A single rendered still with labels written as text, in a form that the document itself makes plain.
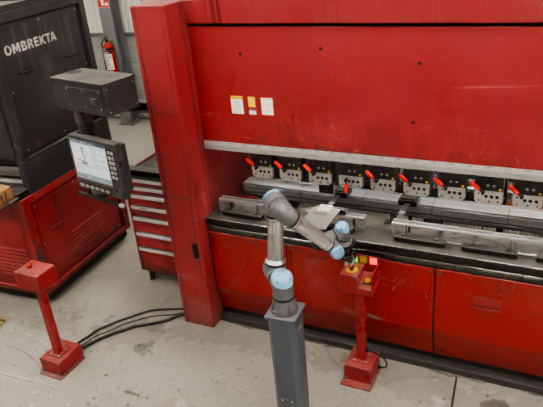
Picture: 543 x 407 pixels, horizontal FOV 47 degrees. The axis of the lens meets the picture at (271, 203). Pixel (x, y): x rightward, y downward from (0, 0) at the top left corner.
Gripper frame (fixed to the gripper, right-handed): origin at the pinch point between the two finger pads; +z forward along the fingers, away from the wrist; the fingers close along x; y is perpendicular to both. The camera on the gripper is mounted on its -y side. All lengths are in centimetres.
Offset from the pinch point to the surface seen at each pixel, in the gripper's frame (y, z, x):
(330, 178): -40, -28, -23
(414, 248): -19.8, 2.4, 32.3
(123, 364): 74, 61, -152
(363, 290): 11.1, 9.9, 9.2
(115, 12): -413, 70, -488
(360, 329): 17.7, 43.3, 5.3
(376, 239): -23.3, 3.7, 8.4
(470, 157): -48, -48, 60
